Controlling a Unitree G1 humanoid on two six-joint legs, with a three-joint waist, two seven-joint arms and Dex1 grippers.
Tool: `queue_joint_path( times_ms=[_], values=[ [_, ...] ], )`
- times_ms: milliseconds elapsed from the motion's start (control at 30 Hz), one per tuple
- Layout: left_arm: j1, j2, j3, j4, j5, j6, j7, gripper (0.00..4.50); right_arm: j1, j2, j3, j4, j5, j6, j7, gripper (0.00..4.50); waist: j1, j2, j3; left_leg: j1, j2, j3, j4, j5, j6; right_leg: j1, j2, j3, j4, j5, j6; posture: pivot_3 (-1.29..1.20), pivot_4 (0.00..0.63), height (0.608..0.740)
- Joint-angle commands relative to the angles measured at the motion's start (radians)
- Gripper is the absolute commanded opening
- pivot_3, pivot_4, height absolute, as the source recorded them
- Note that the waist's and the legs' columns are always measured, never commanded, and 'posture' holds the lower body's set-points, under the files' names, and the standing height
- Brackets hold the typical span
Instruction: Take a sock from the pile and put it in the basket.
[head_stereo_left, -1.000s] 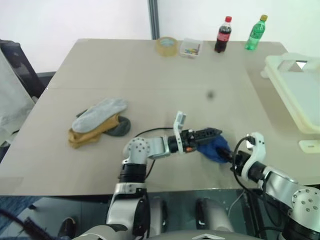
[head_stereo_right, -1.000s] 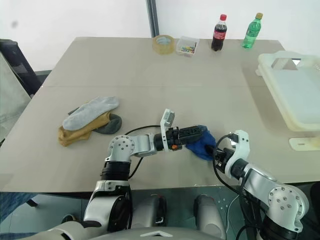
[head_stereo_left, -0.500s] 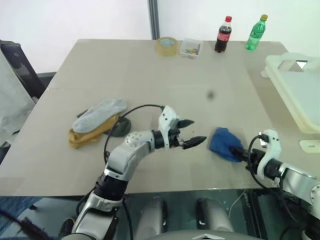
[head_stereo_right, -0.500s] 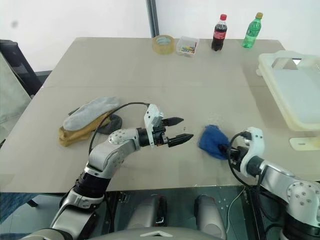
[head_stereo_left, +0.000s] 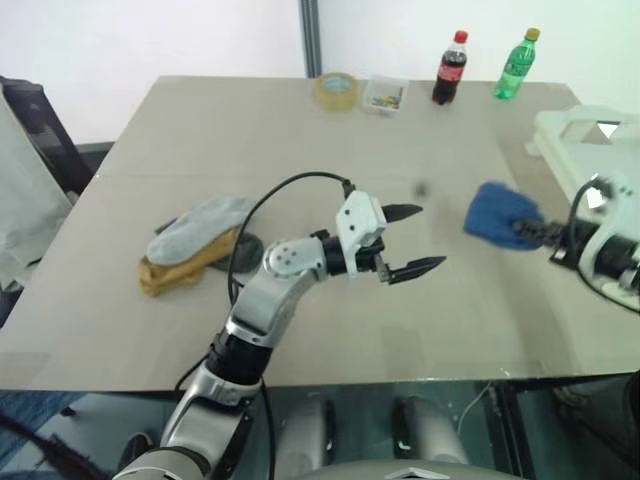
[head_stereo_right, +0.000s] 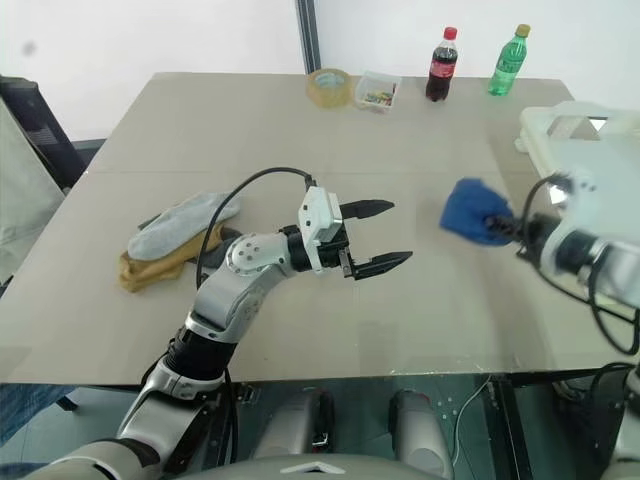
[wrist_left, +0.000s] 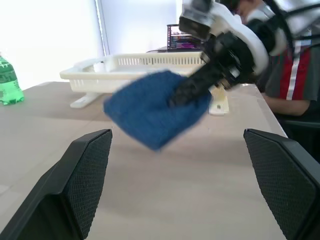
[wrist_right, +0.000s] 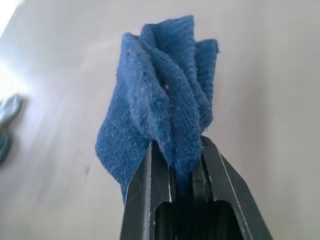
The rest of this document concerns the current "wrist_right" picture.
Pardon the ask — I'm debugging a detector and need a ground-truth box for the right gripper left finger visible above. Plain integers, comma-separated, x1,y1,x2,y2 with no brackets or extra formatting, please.
119,139,177,240

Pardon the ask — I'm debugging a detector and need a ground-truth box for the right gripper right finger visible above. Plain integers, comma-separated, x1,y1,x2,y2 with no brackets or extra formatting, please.
191,134,273,240

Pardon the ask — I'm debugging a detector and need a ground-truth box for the blue sock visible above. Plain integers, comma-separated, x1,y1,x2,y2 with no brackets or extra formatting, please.
94,14,220,208

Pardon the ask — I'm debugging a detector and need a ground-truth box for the blurry grey object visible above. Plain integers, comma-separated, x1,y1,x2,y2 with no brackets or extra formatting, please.
0,93,23,124

